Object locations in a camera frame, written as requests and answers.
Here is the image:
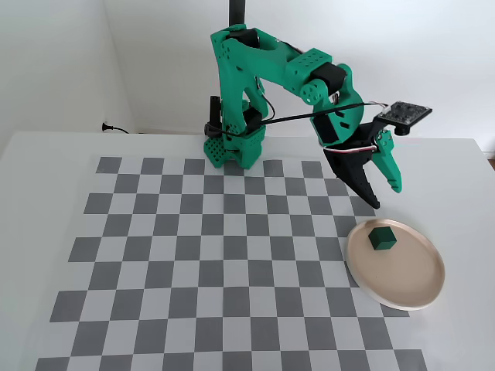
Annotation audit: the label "black vertical pole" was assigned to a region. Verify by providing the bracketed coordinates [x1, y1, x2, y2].
[228, 0, 248, 29]

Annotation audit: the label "black camera cable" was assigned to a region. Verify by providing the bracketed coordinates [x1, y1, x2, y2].
[203, 101, 365, 136]

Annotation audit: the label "beige round plate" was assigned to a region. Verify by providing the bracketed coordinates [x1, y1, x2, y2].
[346, 218, 446, 311]

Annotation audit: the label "black wall plug cable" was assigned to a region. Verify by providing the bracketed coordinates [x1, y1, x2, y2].
[101, 121, 131, 135]

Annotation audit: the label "dark green dice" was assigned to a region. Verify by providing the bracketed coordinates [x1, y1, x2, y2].
[367, 226, 399, 252]

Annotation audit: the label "white red servo wires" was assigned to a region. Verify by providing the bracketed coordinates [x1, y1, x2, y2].
[322, 143, 378, 155]

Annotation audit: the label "grey white checkerboard mat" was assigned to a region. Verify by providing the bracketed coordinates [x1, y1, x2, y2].
[36, 155, 430, 371]

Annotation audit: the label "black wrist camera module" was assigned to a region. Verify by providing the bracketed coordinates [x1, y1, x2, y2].
[376, 100, 434, 136]

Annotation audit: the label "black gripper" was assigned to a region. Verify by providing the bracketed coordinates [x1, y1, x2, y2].
[321, 120, 404, 211]

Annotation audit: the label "thin black servo cable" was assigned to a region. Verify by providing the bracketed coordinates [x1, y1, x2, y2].
[255, 76, 276, 123]

